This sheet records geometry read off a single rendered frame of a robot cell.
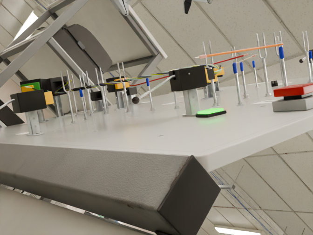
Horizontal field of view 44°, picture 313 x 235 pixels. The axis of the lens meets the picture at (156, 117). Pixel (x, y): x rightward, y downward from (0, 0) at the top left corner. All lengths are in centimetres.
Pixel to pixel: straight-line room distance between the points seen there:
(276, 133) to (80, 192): 24
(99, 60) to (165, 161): 150
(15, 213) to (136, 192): 32
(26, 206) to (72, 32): 125
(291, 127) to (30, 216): 39
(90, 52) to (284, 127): 144
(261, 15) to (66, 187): 317
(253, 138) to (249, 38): 335
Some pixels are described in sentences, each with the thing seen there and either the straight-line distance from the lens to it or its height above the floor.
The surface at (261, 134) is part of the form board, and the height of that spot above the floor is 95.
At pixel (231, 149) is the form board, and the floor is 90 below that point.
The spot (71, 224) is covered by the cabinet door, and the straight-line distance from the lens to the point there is 51.
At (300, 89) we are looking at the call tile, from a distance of 59.
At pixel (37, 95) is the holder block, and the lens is 91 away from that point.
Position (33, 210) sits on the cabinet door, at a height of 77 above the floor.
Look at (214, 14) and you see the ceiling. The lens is 377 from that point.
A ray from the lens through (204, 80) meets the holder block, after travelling 74.
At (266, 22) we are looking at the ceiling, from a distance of 357.
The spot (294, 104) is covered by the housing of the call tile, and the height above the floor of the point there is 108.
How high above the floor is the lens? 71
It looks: 27 degrees up
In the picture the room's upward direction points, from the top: 36 degrees clockwise
